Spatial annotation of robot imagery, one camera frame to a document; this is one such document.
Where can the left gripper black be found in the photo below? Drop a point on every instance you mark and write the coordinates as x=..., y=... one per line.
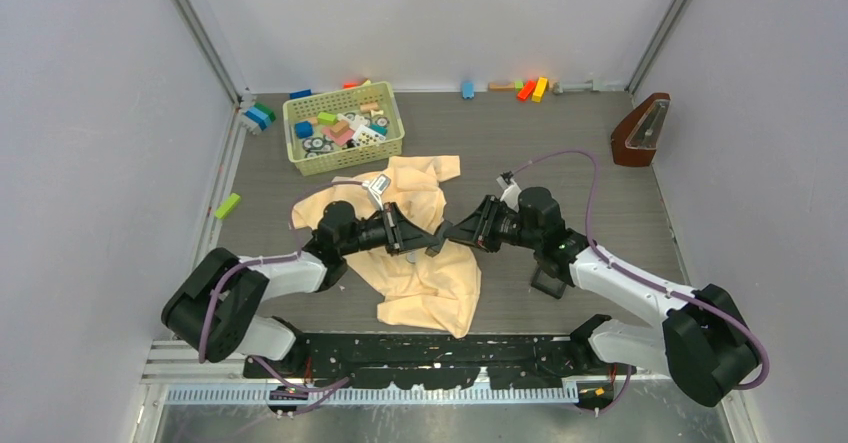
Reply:
x=401, y=235

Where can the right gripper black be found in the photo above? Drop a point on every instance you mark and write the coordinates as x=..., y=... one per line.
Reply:
x=467, y=231

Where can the peach cloth garment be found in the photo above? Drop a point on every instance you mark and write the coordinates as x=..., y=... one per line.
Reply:
x=439, y=292

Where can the black square box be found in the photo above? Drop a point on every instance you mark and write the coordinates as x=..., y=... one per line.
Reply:
x=550, y=286
x=434, y=249

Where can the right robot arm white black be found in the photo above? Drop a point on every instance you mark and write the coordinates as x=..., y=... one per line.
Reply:
x=696, y=337

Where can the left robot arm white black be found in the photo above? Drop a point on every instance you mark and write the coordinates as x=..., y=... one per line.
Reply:
x=215, y=308

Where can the pink block in basket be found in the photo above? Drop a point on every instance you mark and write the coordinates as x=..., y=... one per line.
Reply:
x=340, y=138

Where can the light blue block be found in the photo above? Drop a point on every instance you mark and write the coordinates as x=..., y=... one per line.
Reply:
x=467, y=90

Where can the tan wooden block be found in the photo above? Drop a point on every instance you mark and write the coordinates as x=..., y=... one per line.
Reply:
x=502, y=86

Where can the green plastic basket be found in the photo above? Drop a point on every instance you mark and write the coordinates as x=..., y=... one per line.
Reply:
x=370, y=110

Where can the blue cube in basket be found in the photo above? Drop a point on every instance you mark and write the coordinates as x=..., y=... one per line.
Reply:
x=303, y=129

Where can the orange red block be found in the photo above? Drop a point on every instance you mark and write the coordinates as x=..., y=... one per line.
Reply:
x=526, y=91

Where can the blue block behind basket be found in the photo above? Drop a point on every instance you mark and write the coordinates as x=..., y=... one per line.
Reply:
x=300, y=94

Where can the lime green block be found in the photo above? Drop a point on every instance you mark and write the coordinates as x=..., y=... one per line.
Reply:
x=228, y=204

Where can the brown wooden metronome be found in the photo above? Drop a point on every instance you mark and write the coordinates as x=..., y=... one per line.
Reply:
x=634, y=140

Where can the blue green stacked blocks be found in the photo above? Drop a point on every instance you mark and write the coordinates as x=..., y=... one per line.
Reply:
x=257, y=118

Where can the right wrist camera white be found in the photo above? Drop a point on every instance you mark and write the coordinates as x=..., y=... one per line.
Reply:
x=510, y=190

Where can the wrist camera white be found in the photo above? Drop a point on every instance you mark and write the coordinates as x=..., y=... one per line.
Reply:
x=375, y=188
x=510, y=190

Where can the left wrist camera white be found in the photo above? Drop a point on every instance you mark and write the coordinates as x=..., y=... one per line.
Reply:
x=375, y=188

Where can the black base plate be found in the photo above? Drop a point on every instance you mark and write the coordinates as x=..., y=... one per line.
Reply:
x=436, y=361

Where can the yellow block by wall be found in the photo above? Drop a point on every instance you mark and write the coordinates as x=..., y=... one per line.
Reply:
x=539, y=90

